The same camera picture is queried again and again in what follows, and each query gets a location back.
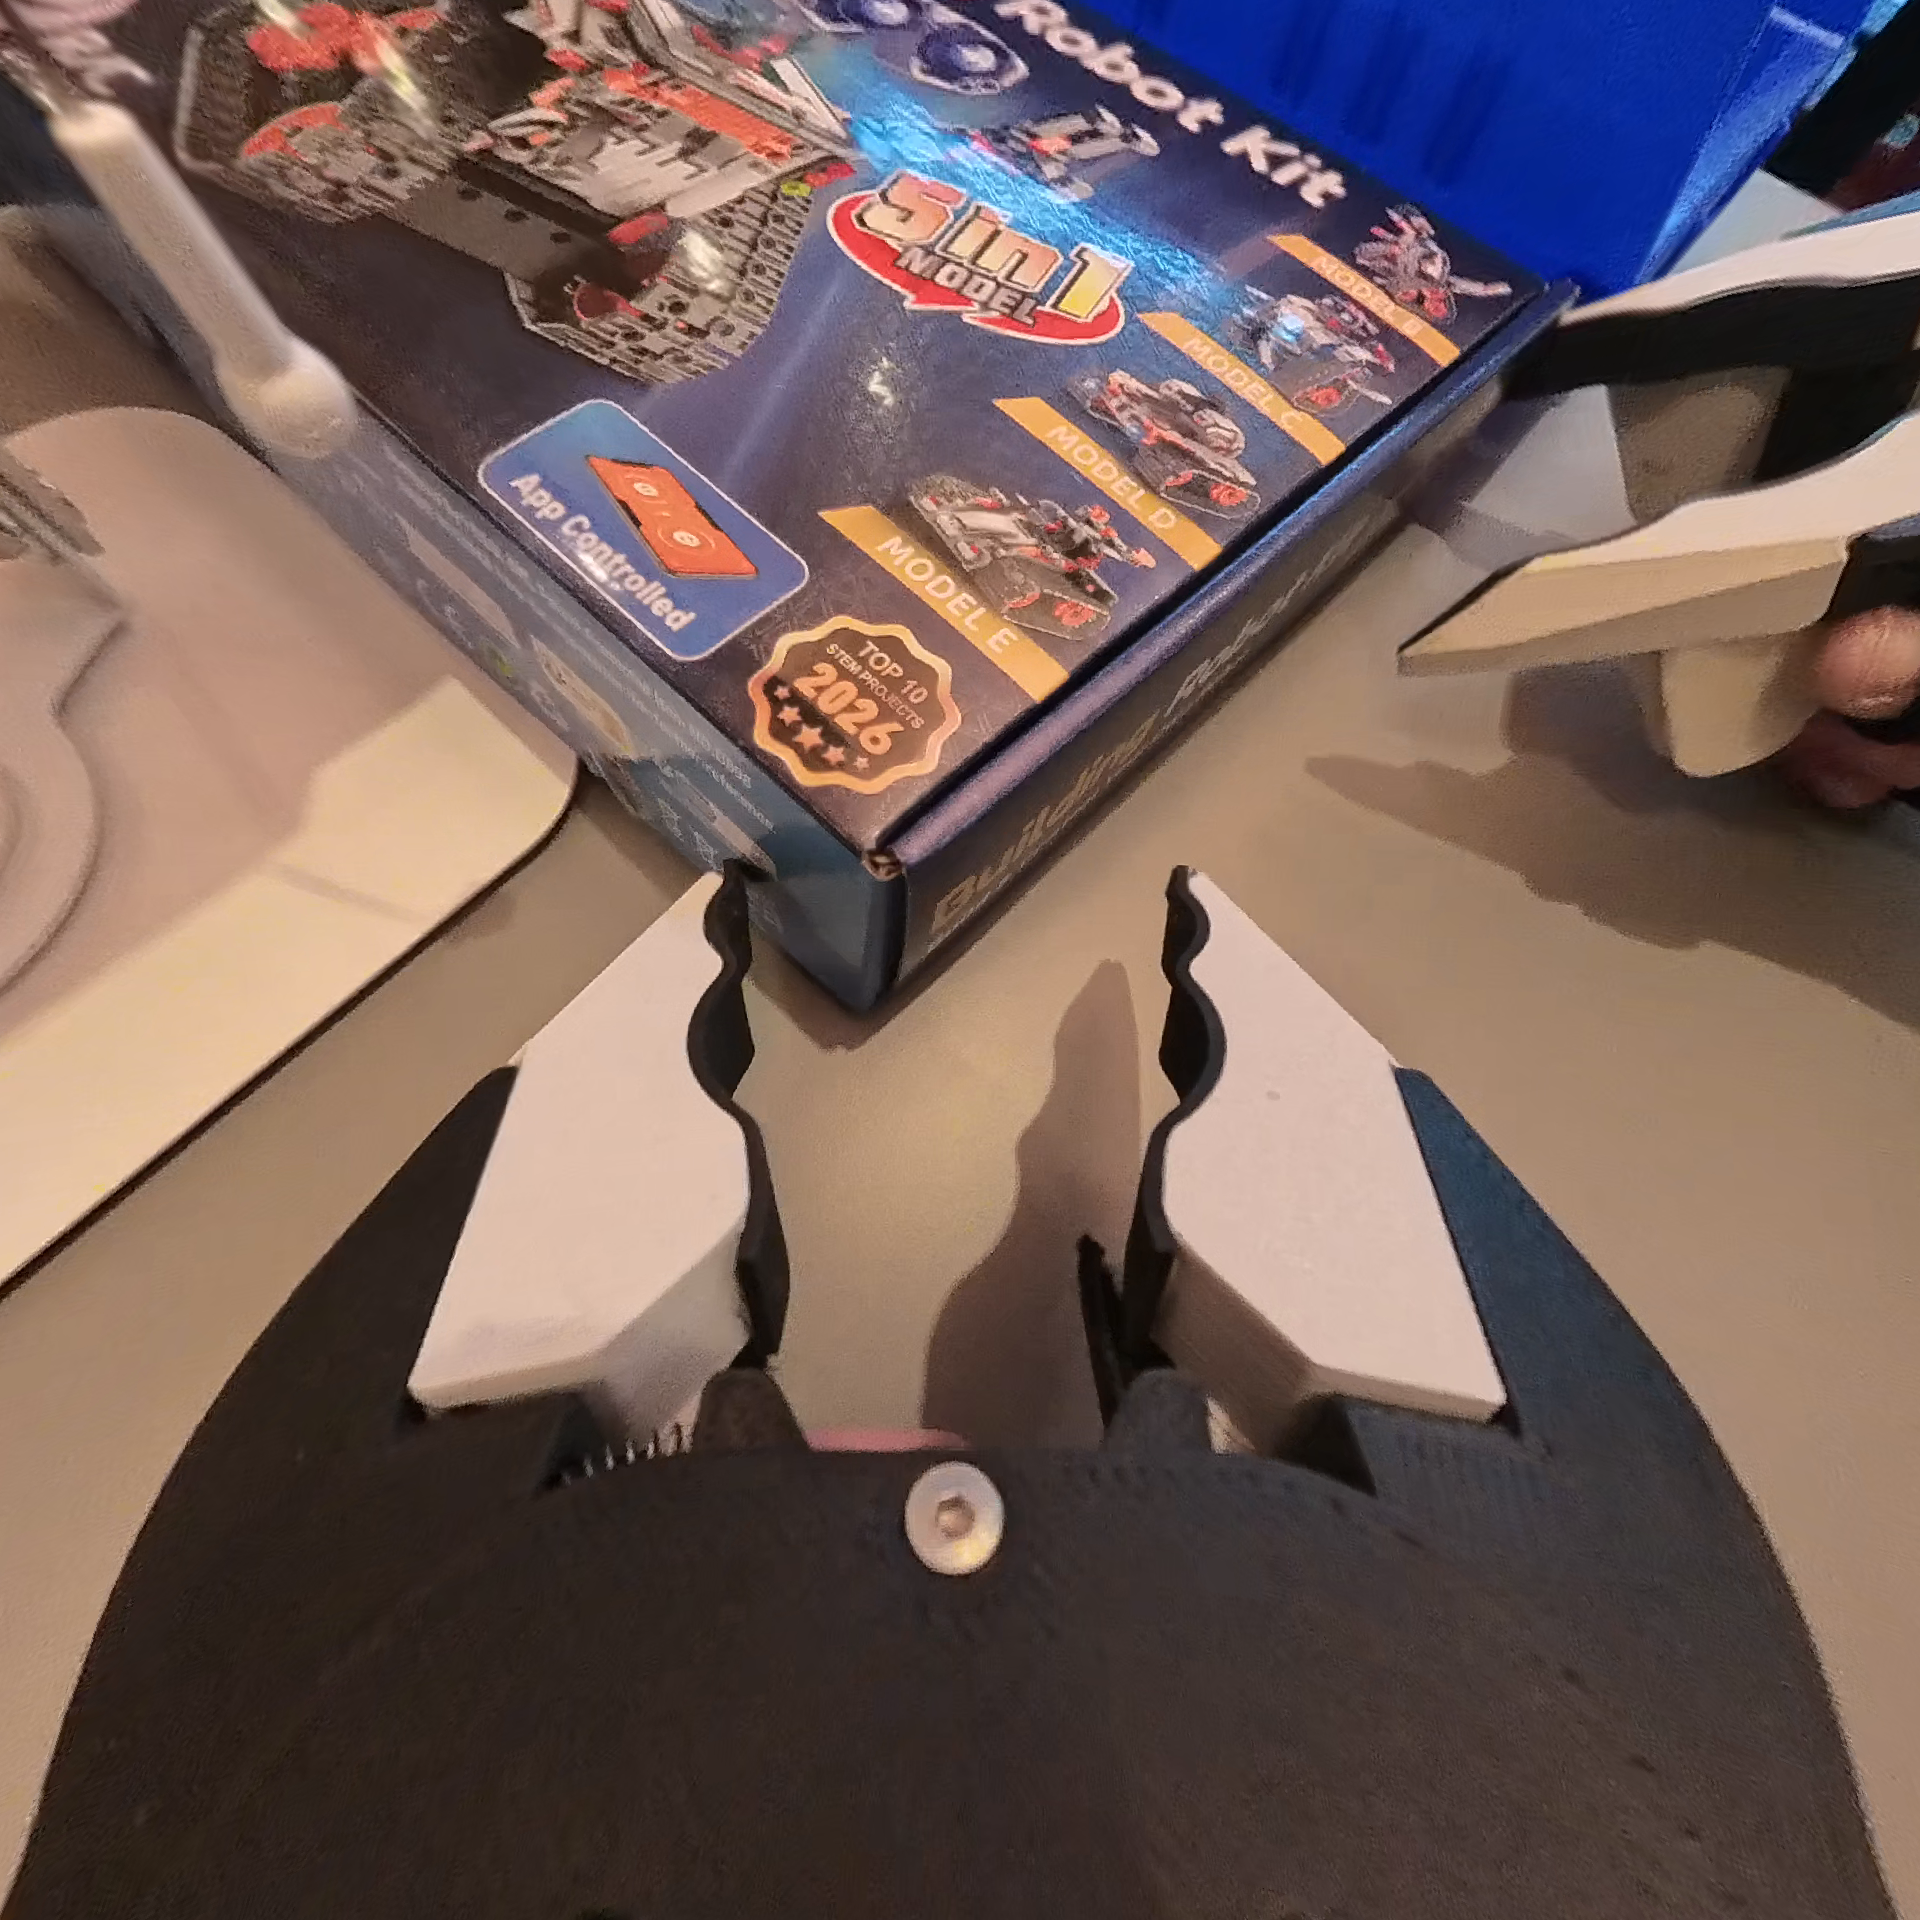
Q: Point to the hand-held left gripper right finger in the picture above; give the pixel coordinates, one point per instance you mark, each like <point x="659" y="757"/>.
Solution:
<point x="1289" y="1201"/>

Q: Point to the person's right hand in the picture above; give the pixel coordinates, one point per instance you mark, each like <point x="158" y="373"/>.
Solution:
<point x="1874" y="674"/>

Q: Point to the blue robot kit box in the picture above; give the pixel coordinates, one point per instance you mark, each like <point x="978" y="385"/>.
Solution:
<point x="960" y="451"/>

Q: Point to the white book stand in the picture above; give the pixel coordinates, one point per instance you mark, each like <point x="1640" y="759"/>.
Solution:
<point x="299" y="750"/>

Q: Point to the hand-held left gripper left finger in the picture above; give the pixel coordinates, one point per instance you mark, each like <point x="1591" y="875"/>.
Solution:
<point x="599" y="1201"/>

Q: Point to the blue plastic bin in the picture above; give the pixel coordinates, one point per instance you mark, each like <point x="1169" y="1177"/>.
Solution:
<point x="1650" y="119"/>

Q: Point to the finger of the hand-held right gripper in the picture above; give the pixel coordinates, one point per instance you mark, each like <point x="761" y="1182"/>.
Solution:
<point x="1680" y="593"/>
<point x="1800" y="277"/>

